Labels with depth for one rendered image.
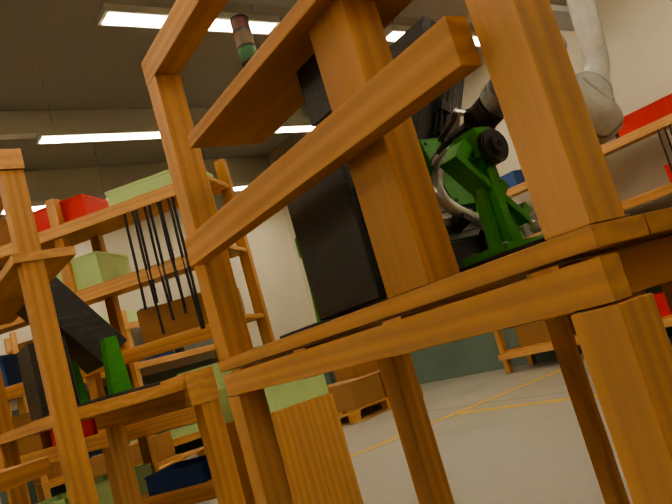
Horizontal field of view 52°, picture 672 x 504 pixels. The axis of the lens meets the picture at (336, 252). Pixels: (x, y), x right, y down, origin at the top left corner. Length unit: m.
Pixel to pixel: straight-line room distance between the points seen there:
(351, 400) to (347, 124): 6.50
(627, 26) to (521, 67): 6.82
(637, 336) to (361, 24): 0.82
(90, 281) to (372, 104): 3.65
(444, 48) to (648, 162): 6.66
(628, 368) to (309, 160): 0.79
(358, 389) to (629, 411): 6.83
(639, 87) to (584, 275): 6.77
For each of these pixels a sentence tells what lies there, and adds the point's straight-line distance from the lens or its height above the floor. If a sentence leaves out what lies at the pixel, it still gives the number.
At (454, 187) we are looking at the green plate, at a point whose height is 1.12.
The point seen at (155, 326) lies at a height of 1.28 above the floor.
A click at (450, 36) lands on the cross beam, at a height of 1.24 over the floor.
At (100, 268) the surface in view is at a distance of 4.77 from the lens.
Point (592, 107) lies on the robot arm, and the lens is 1.57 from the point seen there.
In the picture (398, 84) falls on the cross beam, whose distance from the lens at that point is 1.27.
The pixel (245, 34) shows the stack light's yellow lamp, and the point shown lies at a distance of 1.93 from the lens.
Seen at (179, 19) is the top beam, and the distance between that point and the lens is 2.23.
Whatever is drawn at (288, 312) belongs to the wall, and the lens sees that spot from 12.07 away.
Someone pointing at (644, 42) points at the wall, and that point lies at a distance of 7.83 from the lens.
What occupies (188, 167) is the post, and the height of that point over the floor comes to 1.51.
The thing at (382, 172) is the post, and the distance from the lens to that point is 1.40.
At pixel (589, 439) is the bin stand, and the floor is 0.35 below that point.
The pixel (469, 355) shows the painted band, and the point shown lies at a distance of 9.66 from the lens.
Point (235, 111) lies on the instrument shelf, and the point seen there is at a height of 1.50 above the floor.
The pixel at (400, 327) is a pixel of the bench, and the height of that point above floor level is 0.82.
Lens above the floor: 0.81
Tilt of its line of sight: 8 degrees up
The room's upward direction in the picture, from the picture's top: 16 degrees counter-clockwise
